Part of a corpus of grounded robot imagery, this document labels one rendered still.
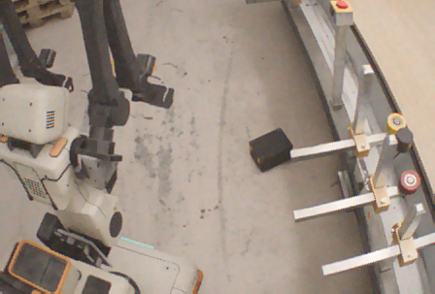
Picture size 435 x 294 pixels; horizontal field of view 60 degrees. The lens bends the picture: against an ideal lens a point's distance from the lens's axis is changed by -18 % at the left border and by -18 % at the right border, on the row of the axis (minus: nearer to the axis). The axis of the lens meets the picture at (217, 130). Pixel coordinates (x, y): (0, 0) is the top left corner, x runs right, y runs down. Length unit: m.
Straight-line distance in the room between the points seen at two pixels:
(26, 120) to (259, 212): 1.52
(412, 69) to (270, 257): 1.17
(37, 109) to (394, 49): 1.43
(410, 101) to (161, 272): 1.29
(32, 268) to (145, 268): 0.72
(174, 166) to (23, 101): 1.57
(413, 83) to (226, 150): 1.31
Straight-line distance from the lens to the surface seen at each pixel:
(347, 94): 2.03
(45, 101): 1.14
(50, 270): 1.42
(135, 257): 2.03
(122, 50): 1.20
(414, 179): 1.45
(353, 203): 1.41
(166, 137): 2.73
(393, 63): 1.82
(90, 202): 1.48
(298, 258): 2.24
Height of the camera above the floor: 2.07
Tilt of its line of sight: 50 degrees down
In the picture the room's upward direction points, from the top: 11 degrees counter-clockwise
